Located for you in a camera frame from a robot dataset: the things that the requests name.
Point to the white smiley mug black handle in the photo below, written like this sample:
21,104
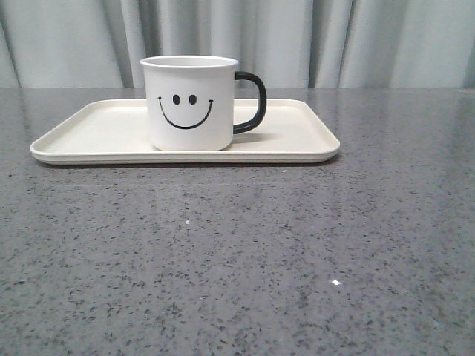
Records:
190,101

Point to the cream rectangular plastic tray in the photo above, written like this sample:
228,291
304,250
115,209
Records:
115,132

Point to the pale grey-green curtain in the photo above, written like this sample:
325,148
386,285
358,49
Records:
289,44

